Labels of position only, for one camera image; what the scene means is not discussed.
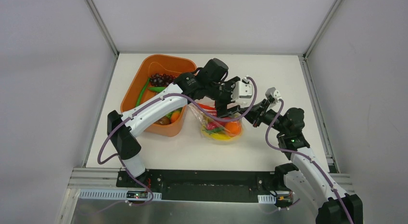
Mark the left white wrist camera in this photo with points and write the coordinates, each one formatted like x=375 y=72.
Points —
x=242 y=89

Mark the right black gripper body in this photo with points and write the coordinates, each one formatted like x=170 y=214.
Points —
x=259 y=111

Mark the orange toy carrot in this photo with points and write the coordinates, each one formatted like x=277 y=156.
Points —
x=206 y=107

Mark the orange toy tangerine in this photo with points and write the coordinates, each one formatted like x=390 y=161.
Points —
x=233 y=128

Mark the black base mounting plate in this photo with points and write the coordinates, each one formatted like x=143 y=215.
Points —
x=213 y=186

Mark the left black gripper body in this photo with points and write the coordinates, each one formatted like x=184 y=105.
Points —
x=225 y=107

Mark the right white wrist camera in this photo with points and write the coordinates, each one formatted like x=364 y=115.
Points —
x=273 y=95

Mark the red toy strawberry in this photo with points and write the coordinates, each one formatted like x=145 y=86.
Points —
x=211 y=126

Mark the yellow banana bunch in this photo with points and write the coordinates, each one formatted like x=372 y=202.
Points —
x=218 y=136

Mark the green toy chili pepper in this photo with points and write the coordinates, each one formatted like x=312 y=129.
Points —
x=140 y=96

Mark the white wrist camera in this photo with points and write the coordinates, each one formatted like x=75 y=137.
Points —
x=273 y=95
x=242 y=89

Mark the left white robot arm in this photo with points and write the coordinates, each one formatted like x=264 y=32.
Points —
x=123 y=129

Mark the orange plastic bin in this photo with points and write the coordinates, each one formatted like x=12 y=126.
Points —
x=161 y=64

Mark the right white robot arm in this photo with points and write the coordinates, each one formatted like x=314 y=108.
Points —
x=304 y=175

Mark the orange green toy mango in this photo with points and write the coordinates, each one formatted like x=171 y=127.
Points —
x=175 y=115

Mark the clear zip top bag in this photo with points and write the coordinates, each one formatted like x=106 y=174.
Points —
x=203 y=119

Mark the dark purple toy grapes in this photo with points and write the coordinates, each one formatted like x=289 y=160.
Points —
x=161 y=80

